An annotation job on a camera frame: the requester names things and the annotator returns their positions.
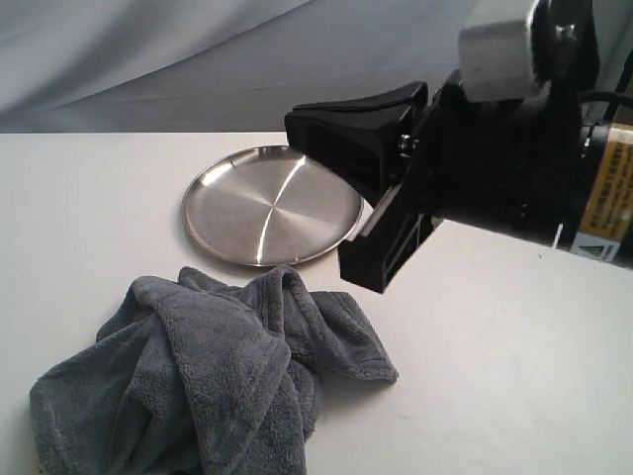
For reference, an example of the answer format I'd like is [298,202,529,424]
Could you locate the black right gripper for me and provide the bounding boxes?
[284,72,596,294]

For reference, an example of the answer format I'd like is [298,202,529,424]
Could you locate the grey fleece towel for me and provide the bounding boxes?
[29,266,398,474]

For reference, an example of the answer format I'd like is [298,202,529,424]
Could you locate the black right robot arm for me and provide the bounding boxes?
[284,1,632,293]

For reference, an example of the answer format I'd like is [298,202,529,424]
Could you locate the round stainless steel plate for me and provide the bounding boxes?
[181,145,364,267]

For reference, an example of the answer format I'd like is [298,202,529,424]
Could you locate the grey fabric backdrop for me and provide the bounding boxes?
[0,0,633,134]

